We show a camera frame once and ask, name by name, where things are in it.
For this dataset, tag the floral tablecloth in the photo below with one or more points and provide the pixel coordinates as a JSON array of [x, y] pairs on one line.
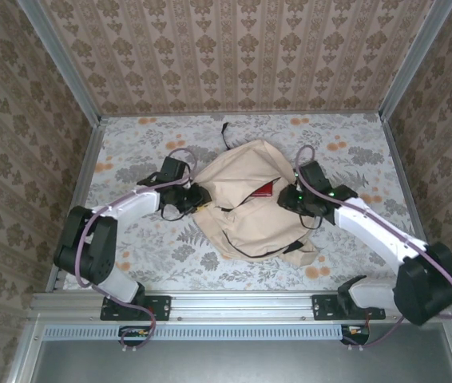
[[210, 275]]

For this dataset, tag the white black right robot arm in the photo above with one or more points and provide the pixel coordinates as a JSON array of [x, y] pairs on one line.
[[369, 227]]

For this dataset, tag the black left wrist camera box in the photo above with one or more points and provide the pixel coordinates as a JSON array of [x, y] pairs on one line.
[[173, 168]]

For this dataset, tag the aluminium frame post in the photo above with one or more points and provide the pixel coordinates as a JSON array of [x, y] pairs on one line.
[[413, 60], [62, 64]]

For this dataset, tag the red wallet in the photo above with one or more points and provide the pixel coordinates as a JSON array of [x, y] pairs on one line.
[[265, 190]]

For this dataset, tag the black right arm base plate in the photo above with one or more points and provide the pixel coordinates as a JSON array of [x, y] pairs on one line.
[[323, 307]]

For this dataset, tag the beige canvas backpack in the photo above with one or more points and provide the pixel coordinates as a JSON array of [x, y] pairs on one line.
[[258, 231]]

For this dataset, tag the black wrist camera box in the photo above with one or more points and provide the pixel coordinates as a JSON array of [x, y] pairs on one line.
[[313, 174], [173, 168]]

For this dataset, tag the grey sheet metal panel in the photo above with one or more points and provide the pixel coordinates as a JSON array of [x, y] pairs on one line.
[[230, 363]]

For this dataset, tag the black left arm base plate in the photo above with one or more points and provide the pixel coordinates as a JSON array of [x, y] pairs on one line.
[[162, 307]]

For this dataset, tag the aluminium front frame rail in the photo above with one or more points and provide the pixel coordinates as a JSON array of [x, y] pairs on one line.
[[242, 305]]

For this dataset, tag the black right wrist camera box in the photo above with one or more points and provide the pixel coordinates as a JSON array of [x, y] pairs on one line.
[[313, 174]]

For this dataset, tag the aluminium side rail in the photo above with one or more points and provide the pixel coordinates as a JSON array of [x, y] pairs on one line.
[[405, 199], [80, 171]]

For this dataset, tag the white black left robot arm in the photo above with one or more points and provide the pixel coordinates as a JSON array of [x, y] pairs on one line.
[[130, 205]]

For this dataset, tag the small controller board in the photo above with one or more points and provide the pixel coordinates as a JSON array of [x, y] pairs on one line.
[[355, 334], [134, 334]]

